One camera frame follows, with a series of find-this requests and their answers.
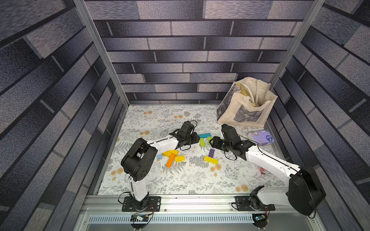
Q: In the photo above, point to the teal block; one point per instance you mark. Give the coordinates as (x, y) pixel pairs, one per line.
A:
(204, 136)

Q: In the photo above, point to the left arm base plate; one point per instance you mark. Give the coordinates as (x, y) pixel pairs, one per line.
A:
(151, 203)

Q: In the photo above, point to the cream canvas tote bag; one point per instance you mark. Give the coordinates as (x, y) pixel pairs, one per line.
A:
(247, 103)

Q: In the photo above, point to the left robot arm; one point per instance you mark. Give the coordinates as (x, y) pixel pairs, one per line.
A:
(139, 159)

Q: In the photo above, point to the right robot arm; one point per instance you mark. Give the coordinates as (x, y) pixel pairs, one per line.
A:
(302, 188)

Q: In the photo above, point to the long yellow block left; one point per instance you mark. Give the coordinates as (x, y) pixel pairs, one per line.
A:
(170, 152)

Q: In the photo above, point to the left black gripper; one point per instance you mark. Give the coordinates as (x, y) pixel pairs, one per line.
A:
(195, 135)

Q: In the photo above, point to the long yellow block right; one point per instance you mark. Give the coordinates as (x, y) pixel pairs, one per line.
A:
(211, 160)

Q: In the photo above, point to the orange block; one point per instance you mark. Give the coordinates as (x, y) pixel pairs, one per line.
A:
(171, 160)

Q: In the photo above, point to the purple tissue box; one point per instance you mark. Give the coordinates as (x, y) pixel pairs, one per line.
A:
(262, 137)

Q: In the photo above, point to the aluminium front rail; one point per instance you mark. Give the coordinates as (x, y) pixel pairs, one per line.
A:
(170, 204)

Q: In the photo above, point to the circuit board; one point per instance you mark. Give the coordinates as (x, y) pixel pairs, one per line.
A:
(260, 220)
(140, 218)

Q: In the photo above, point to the right circuit board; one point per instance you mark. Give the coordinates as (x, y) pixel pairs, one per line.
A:
(260, 220)

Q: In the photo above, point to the small yellow block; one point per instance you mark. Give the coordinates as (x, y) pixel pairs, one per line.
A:
(179, 158)

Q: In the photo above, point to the long yellow block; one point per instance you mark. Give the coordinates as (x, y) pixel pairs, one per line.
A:
(170, 152)
(211, 160)

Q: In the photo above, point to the left circuit board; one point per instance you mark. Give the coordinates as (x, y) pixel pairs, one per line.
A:
(140, 218)

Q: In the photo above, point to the purple block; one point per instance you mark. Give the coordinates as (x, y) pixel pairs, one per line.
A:
(211, 153)

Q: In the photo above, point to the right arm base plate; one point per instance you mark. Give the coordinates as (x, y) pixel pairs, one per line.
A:
(244, 203)

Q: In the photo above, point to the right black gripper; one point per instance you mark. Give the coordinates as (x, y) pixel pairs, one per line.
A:
(217, 143)

